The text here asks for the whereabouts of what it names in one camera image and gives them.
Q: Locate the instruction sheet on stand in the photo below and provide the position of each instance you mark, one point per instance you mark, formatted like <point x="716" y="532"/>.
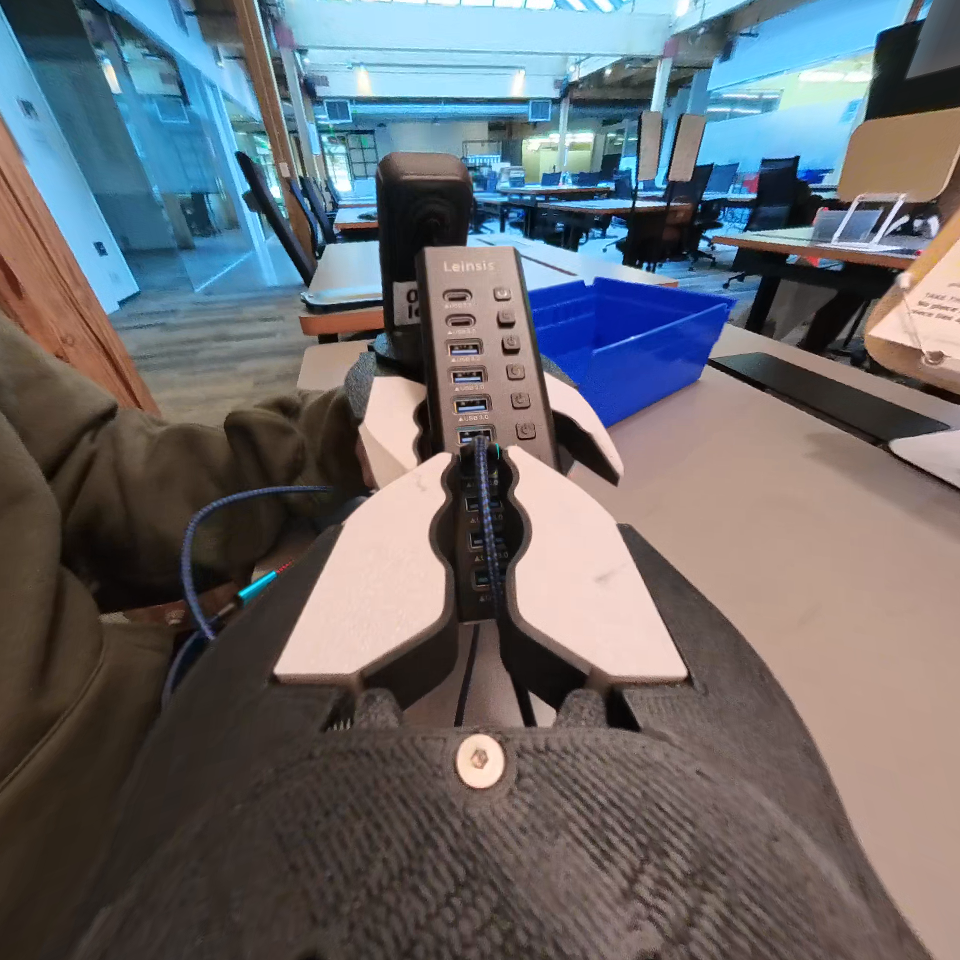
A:
<point x="900" y="367"/>

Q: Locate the black multi-port hub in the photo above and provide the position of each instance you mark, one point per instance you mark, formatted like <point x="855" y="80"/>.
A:
<point x="469" y="315"/>

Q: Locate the wooden background desk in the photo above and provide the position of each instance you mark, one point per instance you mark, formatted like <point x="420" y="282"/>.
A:
<point x="780" y="240"/>

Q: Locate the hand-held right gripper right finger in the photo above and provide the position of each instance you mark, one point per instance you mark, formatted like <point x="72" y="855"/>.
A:
<point x="592" y="592"/>

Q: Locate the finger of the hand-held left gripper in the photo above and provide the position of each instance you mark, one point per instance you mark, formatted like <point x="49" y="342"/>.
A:
<point x="600" y="450"/>
<point x="390" y="427"/>

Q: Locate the black monitor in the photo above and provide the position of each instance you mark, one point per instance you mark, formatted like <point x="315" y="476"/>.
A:
<point x="889" y="75"/>

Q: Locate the person's green hoodie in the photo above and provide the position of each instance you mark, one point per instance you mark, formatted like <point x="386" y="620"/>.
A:
<point x="60" y="712"/>

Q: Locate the person's left forearm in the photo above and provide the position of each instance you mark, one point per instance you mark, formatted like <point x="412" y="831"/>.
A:
<point x="187" y="465"/>

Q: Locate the clear acrylic stand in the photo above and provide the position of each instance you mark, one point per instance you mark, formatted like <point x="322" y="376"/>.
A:
<point x="847" y="225"/>

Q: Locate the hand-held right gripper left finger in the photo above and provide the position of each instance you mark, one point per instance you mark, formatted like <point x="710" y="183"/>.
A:
<point x="375" y="592"/>

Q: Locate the white monitor stand base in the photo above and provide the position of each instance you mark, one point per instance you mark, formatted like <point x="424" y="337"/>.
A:
<point x="930" y="457"/>

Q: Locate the grey desk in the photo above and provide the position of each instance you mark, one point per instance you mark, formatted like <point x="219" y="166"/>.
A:
<point x="787" y="562"/>

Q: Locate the cardboard sign board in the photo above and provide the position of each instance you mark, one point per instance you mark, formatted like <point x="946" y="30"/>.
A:
<point x="900" y="157"/>

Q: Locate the blue plastic bin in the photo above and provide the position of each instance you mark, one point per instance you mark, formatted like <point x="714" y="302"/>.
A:
<point x="652" y="352"/>

